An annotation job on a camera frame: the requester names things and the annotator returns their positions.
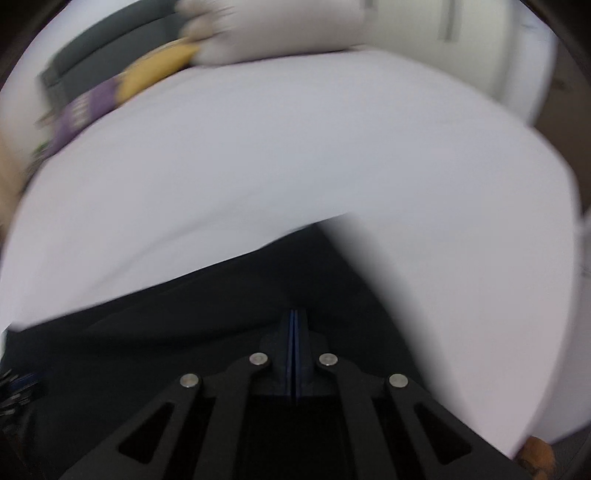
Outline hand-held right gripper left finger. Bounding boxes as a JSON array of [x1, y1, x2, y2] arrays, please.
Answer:
[[59, 310, 295, 480]]

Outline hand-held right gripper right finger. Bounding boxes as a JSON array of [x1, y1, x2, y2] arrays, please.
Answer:
[[294, 310, 532, 480]]

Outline black pants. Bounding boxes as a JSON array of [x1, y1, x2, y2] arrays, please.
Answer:
[[0, 213, 435, 480]]

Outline white bed sheet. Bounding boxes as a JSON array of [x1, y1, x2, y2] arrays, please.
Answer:
[[0, 50, 580, 460]]

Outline orange-brown object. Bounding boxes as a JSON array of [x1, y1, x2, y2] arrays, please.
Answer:
[[517, 436, 557, 480]]

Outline yellow cushion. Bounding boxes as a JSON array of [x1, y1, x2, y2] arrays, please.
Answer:
[[115, 39, 201, 104]]

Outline white wardrobe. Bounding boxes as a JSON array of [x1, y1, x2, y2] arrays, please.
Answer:
[[360, 0, 559, 121]]

